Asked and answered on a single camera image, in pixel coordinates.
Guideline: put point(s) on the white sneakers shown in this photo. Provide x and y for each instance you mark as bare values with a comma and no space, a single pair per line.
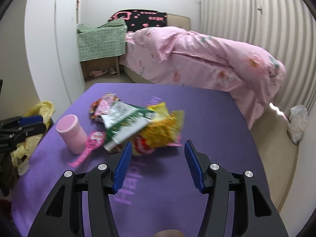
112,70

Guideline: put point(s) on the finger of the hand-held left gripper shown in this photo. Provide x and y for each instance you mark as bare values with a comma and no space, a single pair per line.
29,120
34,130

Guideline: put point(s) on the pink slipper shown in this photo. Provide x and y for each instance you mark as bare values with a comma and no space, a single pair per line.
97,73

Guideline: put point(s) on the white pleated curtain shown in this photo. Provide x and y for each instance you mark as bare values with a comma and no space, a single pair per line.
246,17

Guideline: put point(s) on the black pink print pillow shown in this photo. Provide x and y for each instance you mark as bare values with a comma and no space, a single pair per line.
143,18

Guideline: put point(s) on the pink bed with quilt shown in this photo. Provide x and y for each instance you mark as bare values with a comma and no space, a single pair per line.
197,51

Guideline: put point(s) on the white plastic bag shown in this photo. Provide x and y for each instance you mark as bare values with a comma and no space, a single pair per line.
297,123

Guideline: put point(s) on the pink label strip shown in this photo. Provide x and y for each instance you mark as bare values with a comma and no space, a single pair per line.
95,139

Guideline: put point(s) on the purple table mat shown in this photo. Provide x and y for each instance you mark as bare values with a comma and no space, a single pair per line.
209,118

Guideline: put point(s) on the bed with pink sheet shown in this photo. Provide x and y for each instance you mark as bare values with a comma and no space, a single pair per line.
138,59

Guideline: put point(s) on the green white snack packet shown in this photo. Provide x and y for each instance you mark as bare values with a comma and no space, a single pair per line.
123,121

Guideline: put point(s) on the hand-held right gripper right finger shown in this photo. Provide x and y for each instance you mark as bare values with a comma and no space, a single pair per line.
193,167

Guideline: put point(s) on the yellow plastic bag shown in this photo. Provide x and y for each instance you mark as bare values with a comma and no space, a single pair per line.
44,108

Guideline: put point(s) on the red pink snack wrapper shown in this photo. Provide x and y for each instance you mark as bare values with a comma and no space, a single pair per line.
101,106

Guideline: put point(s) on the pink cup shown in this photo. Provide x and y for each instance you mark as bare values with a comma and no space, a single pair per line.
71,133

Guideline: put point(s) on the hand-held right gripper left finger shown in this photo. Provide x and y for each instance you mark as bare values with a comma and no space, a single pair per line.
123,167

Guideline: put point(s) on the green checked cloth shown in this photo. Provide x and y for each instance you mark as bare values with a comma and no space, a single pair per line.
98,44

